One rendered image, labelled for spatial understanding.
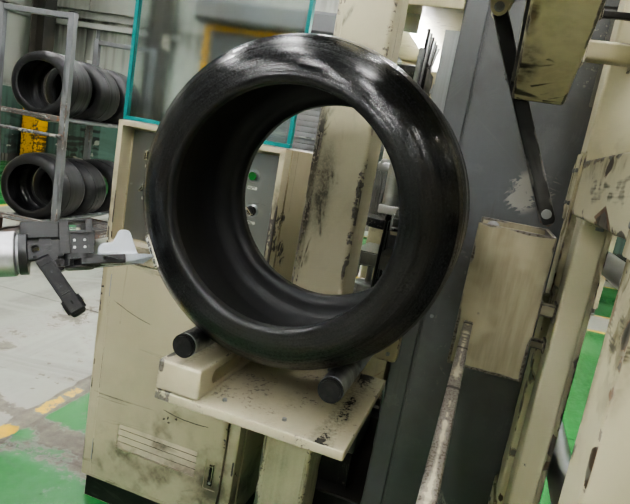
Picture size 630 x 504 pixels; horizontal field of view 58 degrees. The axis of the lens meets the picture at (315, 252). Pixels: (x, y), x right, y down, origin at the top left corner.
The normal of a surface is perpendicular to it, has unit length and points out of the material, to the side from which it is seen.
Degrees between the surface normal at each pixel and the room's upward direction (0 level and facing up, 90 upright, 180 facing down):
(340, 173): 90
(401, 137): 83
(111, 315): 90
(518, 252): 90
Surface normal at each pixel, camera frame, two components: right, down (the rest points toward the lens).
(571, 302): -0.31, 0.12
